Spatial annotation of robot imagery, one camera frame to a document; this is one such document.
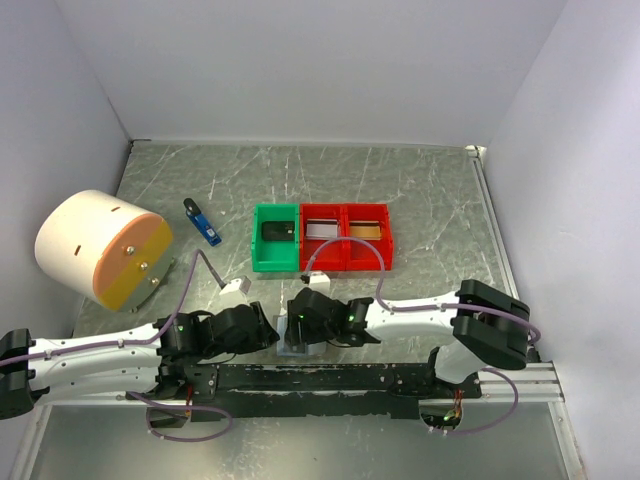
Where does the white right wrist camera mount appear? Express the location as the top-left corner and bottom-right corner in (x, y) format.
(307, 271), (331, 291)

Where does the red middle plastic bin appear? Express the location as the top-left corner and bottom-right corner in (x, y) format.
(299, 203), (346, 272)

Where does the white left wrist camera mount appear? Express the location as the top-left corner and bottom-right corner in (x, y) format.
(219, 276), (252, 304)

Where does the gold card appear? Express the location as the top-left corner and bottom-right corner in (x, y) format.
(349, 222), (382, 241)

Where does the black VIP card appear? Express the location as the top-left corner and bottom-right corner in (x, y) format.
(261, 220), (296, 242)

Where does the white silver card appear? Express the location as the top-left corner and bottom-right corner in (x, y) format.
(305, 219), (340, 240)

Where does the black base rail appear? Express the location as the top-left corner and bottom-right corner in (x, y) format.
(124, 362), (484, 424)

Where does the grey card holder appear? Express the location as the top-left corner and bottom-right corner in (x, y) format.
(276, 316), (327, 358)

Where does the red plastic bin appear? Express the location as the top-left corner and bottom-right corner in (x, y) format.
(346, 203), (394, 271)
(299, 203), (346, 272)

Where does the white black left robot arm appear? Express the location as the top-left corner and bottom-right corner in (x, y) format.
(1, 302), (280, 420)

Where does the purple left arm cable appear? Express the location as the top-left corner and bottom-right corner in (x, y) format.
(0, 248), (236, 444)

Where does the red right plastic bin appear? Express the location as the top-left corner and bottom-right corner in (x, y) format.
(346, 203), (394, 271)

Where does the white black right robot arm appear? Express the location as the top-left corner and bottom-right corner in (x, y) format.
(284, 280), (540, 398)

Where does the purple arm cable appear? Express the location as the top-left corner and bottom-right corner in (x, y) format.
(299, 237), (544, 437)
(0, 248), (236, 444)

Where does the green plastic bin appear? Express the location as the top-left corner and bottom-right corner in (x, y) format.
(251, 203), (300, 273)

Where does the white drum with orange lid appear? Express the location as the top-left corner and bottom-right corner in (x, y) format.
(34, 190), (174, 312)

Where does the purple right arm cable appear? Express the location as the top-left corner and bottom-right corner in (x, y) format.
(299, 237), (544, 437)

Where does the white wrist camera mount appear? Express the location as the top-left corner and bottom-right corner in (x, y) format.
(307, 271), (331, 291)
(219, 276), (252, 304)

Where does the blue stapler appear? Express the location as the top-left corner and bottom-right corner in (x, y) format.
(183, 198), (221, 246)

